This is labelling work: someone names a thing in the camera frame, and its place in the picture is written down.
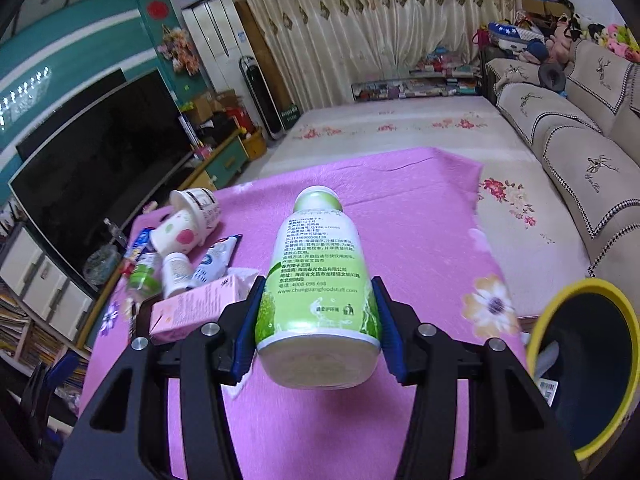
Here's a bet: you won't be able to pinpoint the hanging flower decoration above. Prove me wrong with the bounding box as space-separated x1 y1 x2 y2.
157 27 201 76

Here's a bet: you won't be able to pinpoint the pink carton box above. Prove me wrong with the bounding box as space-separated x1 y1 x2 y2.
149 276 253 346

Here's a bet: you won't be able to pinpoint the open cardboard boxes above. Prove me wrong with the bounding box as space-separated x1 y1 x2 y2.
187 90 238 123

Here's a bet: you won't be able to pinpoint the small white bottle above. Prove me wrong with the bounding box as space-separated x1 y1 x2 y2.
161 252 192 298

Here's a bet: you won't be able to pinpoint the beige patterned curtain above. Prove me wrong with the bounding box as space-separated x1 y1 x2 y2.
220 0 526 111

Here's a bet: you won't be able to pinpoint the floral bed sheet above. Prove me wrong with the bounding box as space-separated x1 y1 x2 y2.
235 95 596 321

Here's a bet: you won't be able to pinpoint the grey tower fan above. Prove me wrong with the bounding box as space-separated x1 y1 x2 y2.
240 55 286 141

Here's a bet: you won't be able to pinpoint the large black television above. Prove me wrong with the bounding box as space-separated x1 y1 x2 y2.
7 67 201 291

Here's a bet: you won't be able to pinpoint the yellow basin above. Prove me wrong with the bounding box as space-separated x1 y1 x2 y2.
240 127 268 161

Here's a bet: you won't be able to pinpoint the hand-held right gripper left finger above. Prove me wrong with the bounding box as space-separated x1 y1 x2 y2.
52 275 266 480

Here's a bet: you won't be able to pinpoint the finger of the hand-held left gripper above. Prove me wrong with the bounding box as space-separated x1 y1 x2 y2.
45 352 88 396

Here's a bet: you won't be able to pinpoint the printed paper cup with lid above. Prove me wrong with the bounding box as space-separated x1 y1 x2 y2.
150 186 223 257

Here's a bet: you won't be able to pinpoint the green and white plastic bottle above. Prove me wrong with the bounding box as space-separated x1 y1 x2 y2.
254 186 383 391

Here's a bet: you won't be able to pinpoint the blue and white tube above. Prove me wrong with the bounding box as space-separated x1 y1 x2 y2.
187 235 244 288

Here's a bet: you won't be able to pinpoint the yellow trash bin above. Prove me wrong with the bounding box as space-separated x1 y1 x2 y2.
526 280 640 466

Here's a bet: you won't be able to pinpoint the beige sofa with covers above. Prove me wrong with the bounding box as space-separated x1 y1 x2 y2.
482 40 640 281

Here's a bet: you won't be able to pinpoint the stack of books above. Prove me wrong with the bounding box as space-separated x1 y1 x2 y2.
0 280 91 396

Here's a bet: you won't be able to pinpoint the white standing air conditioner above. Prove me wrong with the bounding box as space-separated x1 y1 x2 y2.
181 0 273 136

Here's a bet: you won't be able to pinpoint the clear plastic bag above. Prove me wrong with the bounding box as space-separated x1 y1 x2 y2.
82 247 123 288

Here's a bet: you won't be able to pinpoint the blue tissue packet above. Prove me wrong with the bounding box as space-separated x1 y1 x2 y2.
124 227 156 263

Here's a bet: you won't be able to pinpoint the dark neck pillow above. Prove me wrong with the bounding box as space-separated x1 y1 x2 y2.
537 62 566 93

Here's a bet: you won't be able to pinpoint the pink floral tablecloth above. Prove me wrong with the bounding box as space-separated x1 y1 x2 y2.
80 146 531 480

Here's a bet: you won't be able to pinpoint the red box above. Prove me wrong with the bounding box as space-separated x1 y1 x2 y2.
225 107 253 133

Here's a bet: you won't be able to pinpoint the pile of plush toys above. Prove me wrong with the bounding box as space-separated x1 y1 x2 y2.
485 0 640 66

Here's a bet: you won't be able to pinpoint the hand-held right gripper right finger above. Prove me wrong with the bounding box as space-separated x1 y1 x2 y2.
370 280 583 480

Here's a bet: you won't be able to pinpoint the clear water bottle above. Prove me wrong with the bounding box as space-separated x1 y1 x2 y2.
102 217 128 251

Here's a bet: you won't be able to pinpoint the clear jar with green label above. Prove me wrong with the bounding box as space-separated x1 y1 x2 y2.
127 252 163 301

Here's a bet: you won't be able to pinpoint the row of books and boxes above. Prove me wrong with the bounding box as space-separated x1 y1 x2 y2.
350 50 483 101

